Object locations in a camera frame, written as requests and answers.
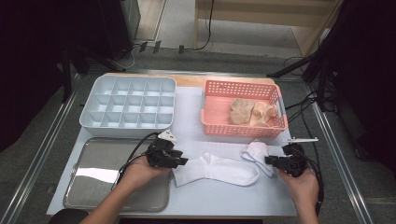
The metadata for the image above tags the pale peach sock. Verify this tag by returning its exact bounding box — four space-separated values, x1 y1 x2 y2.
248 111 275 128
250 102 279 120

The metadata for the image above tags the light wooden frame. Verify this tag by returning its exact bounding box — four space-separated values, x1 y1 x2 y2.
194 0 345 58

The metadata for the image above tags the white divided organizer box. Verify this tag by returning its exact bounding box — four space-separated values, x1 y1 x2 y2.
78 75 177 139

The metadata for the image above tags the black cabinet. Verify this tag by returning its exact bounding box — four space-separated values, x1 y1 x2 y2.
92 0 142 62

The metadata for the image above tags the right hand-held gripper cable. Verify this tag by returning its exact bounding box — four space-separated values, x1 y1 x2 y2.
290 146 326 217

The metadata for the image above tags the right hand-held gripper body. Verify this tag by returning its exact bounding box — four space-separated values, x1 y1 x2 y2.
278 137 319 178

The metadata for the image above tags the dark curtain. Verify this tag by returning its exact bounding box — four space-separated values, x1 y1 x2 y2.
323 0 396 175
0 0 104 153

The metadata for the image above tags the thin black hanging cable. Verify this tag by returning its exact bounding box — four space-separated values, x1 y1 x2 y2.
193 0 216 51

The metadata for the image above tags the white sock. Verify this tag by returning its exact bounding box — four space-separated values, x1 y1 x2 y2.
238 140 276 178
172 151 262 189

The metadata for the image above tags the long black floor cable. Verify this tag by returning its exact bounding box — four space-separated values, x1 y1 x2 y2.
298 108 325 224

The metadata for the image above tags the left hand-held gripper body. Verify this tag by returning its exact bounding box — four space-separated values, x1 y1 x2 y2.
146 130 178 169

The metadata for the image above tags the black cable bundle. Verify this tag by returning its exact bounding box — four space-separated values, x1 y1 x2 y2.
283 55 326 124

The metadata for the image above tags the metal tray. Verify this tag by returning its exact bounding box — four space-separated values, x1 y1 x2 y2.
63 137 175 213

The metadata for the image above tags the person's left hand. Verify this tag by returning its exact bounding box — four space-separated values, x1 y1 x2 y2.
121 154 171 192

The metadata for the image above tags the beige sock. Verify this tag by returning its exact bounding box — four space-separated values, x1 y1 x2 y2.
229 97 257 126
229 108 254 126

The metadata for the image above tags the black metal stand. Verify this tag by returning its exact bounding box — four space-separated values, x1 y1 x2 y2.
59 43 120 104
266 31 335 113

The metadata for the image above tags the metal floor rail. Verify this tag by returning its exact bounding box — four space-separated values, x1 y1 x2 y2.
303 83 375 224
0 74 82 224

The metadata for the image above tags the left hand-held gripper cable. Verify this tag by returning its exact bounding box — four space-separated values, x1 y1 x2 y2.
110 132 161 191

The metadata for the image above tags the white floor cable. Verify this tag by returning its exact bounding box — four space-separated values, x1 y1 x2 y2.
110 46 137 70

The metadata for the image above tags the hand-held gripper cable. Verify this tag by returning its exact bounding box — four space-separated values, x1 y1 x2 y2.
110 132 161 191
290 146 326 217

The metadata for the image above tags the pink perforated plastic basket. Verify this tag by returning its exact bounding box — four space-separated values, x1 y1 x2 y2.
200 78 289 139

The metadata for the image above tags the person's right hand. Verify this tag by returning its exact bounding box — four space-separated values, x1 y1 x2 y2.
277 168 320 213

